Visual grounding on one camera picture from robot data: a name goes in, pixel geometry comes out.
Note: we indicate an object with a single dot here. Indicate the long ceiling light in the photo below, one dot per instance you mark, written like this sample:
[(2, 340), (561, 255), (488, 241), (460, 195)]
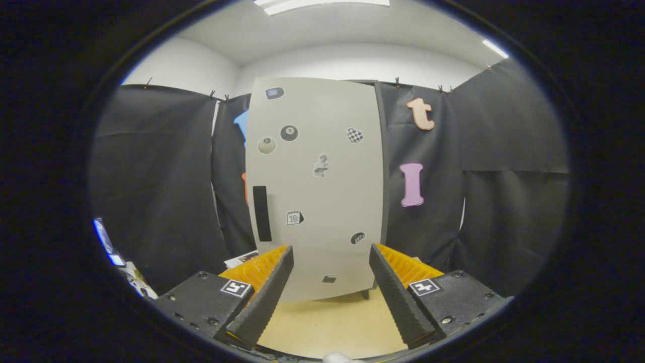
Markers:
[(322, 5)]

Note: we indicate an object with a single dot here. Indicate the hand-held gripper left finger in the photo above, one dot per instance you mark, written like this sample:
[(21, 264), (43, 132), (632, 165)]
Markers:
[(262, 302)]

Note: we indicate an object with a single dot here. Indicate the white picture book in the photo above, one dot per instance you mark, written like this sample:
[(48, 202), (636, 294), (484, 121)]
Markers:
[(239, 259)]

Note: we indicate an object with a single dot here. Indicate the small ceiling light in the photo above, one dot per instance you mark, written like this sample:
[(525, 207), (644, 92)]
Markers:
[(495, 49)]

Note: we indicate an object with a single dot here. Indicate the black backdrop cloth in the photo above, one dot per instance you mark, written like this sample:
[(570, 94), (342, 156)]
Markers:
[(504, 151)]

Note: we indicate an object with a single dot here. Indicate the grey shoe cabinet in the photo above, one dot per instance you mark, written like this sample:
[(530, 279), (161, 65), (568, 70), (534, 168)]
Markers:
[(386, 191)]

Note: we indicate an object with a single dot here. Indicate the light grey shoe cabinet door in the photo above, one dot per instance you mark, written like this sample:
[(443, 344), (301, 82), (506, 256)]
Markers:
[(322, 201)]

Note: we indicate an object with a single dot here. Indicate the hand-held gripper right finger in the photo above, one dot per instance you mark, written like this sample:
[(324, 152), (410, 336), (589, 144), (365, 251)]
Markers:
[(398, 302)]

